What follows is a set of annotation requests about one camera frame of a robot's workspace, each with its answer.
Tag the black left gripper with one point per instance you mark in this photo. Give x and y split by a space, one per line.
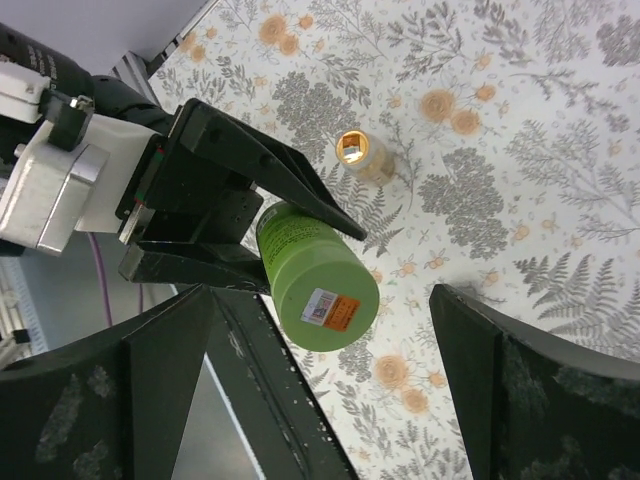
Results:
195 184

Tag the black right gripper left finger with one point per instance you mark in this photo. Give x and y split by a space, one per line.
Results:
113 405

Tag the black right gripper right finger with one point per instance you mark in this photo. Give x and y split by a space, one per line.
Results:
531 405

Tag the green pill bottle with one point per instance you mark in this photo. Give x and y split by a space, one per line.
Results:
324 297

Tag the clear pill bottle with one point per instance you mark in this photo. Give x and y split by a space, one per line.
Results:
365 157

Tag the floral table mat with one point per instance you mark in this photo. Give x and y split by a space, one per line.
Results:
514 129

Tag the white cable duct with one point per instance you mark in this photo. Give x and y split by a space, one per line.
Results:
21 331

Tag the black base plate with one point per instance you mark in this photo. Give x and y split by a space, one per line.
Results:
282 421

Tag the aluminium frame rail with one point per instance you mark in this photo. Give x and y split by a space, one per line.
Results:
152 30

